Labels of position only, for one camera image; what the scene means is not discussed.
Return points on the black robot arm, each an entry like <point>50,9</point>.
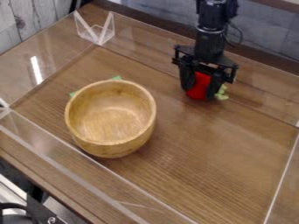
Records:
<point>215,14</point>

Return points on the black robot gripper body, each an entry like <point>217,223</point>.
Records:
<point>220,63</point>

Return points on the clear acrylic tray enclosure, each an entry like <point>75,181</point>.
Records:
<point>220,162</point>

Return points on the green mat under bowl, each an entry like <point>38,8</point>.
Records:
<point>116,78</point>

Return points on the light wooden bowl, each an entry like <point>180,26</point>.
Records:
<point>109,116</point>

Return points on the red plush fruit green stem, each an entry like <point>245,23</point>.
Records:
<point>197,91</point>

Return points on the black metal bracket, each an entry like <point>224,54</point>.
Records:
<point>41,214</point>

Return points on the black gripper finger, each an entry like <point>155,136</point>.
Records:
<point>187,76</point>
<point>215,79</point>

